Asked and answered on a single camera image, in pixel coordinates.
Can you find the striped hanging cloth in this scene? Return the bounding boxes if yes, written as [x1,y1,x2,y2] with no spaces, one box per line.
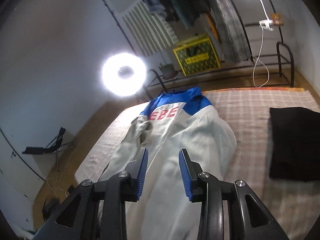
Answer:
[121,0,179,56]

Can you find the black folded garment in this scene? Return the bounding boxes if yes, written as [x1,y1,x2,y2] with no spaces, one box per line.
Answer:
[269,107,319,182]

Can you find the white and blue jacket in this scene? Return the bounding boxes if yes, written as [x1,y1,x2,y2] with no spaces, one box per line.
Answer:
[102,87,236,239]

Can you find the yellow green storage box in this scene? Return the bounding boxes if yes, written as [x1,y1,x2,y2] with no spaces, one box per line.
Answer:
[173,34,221,76]

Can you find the grey plaid hanging coat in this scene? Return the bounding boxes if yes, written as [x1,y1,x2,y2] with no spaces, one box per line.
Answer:
[208,0,252,63]

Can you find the white clip desk lamp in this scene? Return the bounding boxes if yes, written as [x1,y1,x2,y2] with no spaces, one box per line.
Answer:
[252,0,272,88]

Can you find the dark green hanging jacket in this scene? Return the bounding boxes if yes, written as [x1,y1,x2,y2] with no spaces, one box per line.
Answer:
[159,0,211,29]

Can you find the dark plant pot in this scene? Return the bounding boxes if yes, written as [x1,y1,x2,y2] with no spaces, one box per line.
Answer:
[159,63,178,80]

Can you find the ring light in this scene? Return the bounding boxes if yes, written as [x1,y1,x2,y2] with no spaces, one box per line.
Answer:
[102,53,146,96]

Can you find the black clothes rack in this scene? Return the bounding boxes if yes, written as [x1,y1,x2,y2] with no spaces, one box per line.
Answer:
[97,0,296,100]

